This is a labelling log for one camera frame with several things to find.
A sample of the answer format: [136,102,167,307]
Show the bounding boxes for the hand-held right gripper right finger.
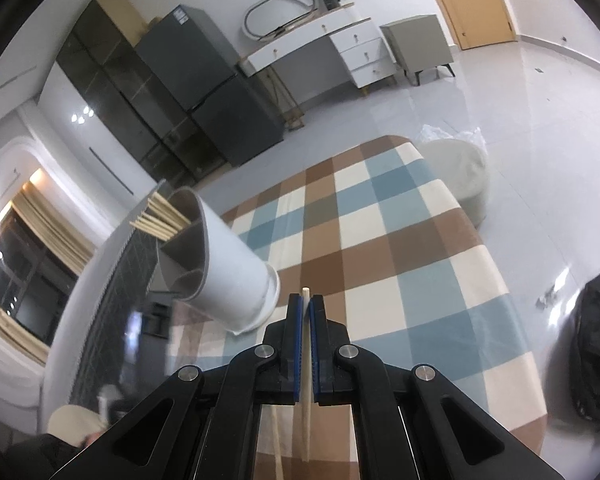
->
[307,295,566,480]

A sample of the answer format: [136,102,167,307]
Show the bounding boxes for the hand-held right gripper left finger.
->
[47,294,303,480]

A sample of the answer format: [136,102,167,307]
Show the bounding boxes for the pale wooden chopstick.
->
[272,405,286,480]
[299,286,315,463]

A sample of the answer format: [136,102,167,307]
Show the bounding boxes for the white and grey utensil holder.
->
[147,187,281,337]

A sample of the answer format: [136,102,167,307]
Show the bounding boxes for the bunch of wooden chopsticks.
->
[129,195,191,241]

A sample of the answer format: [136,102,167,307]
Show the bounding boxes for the checked tablecloth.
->
[165,135,548,480]

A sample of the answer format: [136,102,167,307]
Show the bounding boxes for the dark grey mattress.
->
[40,180,181,436]

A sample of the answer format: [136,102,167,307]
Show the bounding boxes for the cream round stool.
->
[422,140,490,226]

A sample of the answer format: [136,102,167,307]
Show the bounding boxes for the person's beige trousers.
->
[47,405,113,443]

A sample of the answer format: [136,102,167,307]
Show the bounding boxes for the clear plastic bag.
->
[415,124,486,148]

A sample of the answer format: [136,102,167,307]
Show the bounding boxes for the grey refrigerator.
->
[135,5,286,168]

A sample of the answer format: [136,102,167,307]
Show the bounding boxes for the beige curtain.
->
[10,195,96,271]

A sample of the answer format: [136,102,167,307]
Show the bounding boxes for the window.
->
[0,207,78,346]

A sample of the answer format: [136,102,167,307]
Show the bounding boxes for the white wardrobe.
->
[37,67,156,196]

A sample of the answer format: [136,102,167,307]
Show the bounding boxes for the white dressing table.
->
[237,2,398,98]

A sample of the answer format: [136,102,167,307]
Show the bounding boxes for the grey nightstand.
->
[380,14,456,87]

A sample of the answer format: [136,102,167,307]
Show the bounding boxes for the dark glass cabinet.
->
[55,0,226,188]

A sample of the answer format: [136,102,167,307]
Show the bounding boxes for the oval mirror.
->
[243,0,321,41]

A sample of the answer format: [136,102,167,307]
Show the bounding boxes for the wooden door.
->
[415,0,518,51]

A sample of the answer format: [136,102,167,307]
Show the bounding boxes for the gold frame stool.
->
[265,67,306,132]

